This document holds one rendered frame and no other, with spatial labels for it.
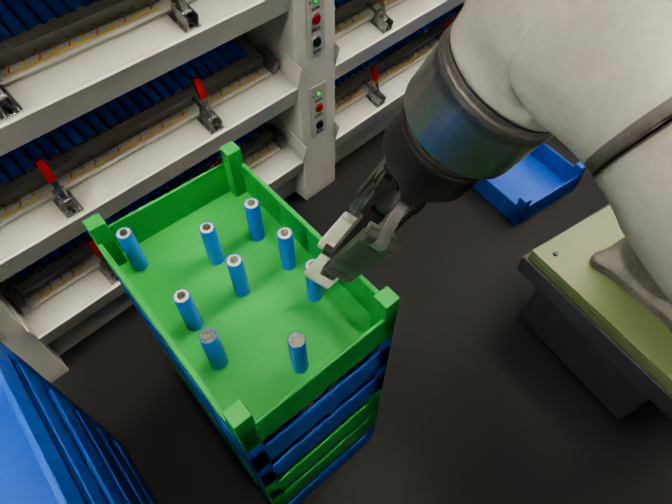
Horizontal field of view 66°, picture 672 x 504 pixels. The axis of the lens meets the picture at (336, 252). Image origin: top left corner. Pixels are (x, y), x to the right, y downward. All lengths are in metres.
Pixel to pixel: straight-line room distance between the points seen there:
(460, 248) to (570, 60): 0.94
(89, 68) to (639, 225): 0.68
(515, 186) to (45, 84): 0.99
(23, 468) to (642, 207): 0.56
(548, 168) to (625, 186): 1.14
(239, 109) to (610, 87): 0.78
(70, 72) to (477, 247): 0.84
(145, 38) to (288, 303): 0.43
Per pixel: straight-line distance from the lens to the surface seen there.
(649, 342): 0.91
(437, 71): 0.32
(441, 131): 0.32
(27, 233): 0.89
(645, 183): 0.26
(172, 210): 0.69
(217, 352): 0.54
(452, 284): 1.12
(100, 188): 0.90
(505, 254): 1.19
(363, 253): 0.40
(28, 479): 0.61
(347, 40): 1.12
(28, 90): 0.78
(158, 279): 0.66
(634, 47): 0.25
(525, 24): 0.27
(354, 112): 1.24
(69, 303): 1.02
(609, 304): 0.92
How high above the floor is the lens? 0.93
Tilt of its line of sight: 55 degrees down
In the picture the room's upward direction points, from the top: straight up
